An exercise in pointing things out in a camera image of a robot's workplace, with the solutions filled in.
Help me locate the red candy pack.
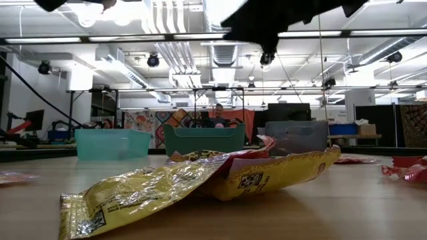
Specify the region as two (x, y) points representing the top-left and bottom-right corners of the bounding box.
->
(390, 155), (427, 169)
(334, 155), (381, 165)
(381, 163), (427, 184)
(218, 135), (280, 177)

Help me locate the yellow candy pack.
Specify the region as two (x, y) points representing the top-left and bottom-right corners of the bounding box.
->
(166, 149), (225, 166)
(58, 162), (223, 240)
(195, 145), (342, 202)

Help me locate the wide black monitor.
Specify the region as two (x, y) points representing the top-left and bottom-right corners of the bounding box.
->
(266, 102), (312, 122)

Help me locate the orange hanging cloth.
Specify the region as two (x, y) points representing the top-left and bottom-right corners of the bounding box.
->
(207, 108), (256, 144)

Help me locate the person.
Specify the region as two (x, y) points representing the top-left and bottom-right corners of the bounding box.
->
(209, 103), (232, 128)

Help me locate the small black monitor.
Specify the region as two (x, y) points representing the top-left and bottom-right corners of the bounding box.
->
(23, 109), (45, 132)

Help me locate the grey translucent plastic bin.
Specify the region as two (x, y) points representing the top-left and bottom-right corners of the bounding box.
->
(265, 119), (330, 157)

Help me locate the red bar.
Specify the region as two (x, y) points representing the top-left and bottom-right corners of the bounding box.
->
(7, 119), (35, 135)

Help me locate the colourful patterned quilt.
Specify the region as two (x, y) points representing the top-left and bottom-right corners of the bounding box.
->
(155, 108), (203, 149)

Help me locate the dark green plastic bin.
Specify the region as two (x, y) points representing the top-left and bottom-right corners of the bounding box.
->
(162, 123), (247, 157)

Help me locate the blue storage bin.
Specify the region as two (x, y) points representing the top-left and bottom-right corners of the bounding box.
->
(328, 123), (358, 136)

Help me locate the wooden bench top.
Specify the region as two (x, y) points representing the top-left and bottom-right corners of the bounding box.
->
(328, 133), (383, 139)

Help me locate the floral hanging cloth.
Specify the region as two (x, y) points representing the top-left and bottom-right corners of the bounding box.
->
(123, 109), (157, 149)

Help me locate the cardboard box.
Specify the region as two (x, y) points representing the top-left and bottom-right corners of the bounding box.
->
(358, 123), (378, 136)

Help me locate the light teal translucent bin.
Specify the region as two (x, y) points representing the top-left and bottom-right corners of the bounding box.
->
(74, 128), (153, 161)

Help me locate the black partition panel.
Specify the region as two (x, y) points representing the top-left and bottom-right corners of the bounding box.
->
(354, 104), (398, 148)

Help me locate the dark patterned rug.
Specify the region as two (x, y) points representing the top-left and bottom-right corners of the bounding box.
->
(399, 103), (427, 149)

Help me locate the silver ventilation duct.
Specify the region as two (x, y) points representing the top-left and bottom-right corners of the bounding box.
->
(201, 0), (250, 105)

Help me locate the thin hanging cord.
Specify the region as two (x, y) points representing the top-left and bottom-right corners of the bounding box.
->
(316, 13), (332, 148)

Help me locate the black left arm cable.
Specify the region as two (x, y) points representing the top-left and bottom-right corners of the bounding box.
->
(0, 53), (85, 129)

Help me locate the black overhead frame beam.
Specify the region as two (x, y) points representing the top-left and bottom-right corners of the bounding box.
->
(0, 29), (427, 46)

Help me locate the black table frame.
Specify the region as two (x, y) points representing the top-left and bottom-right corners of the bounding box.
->
(0, 145), (427, 163)

